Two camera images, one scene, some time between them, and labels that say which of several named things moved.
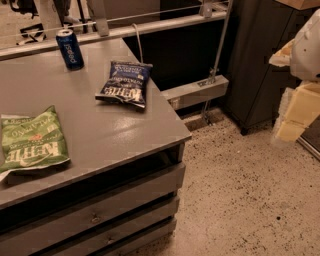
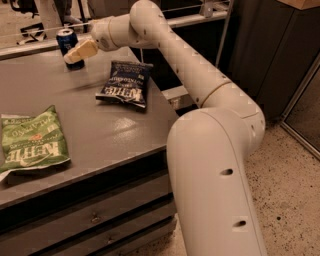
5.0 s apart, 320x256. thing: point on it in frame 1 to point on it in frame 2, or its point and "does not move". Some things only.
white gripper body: (307, 50) to (101, 35)
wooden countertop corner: (301, 4) does not move
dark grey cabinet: (256, 87) does not move
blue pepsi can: (69, 50) does not move
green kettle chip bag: (30, 143) does not move
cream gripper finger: (300, 106) to (86, 49)
